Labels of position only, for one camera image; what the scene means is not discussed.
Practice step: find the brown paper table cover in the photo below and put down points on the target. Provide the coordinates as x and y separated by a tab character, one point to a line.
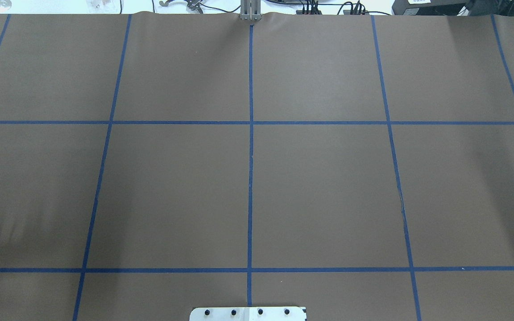
155	165

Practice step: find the black box device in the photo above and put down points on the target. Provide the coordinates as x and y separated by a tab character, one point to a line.
428	7

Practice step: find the aluminium frame post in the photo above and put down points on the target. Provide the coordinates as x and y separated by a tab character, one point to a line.
250	10

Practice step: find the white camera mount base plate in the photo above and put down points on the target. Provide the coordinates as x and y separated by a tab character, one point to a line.
248	313

